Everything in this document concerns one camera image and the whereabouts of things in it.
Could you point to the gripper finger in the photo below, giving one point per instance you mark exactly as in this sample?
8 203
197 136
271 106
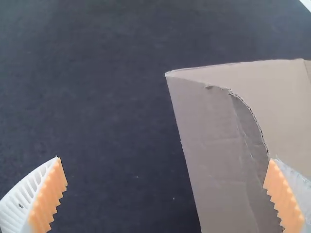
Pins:
289 201
22 208

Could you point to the black mat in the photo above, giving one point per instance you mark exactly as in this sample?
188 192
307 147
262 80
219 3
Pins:
97 97

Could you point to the cardboard box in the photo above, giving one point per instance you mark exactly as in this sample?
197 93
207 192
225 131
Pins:
218 145

